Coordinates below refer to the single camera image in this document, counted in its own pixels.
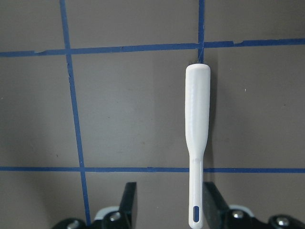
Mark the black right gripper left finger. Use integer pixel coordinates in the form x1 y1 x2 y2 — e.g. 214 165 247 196
117 182 138 229

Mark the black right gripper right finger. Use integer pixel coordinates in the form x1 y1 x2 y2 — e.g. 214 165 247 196
203 182 232 229

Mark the beige hand brush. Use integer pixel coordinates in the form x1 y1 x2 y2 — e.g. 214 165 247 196
185 63 210 229

